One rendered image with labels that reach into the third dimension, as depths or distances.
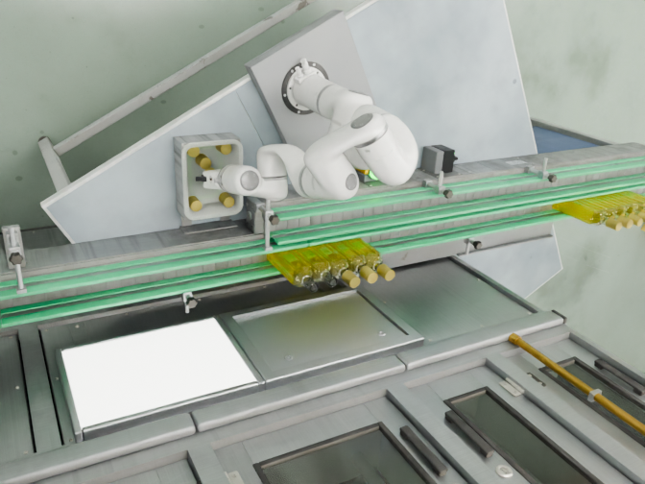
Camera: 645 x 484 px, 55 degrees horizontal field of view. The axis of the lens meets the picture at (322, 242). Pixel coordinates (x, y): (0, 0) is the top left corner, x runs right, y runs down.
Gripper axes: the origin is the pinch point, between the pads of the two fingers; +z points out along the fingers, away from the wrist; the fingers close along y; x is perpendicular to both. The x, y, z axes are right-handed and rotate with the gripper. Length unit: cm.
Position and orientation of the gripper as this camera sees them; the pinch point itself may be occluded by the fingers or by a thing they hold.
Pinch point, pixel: (213, 176)
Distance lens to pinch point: 180.8
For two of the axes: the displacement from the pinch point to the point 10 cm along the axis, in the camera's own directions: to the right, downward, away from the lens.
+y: 8.8, -1.2, 4.5
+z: -4.7, -1.3, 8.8
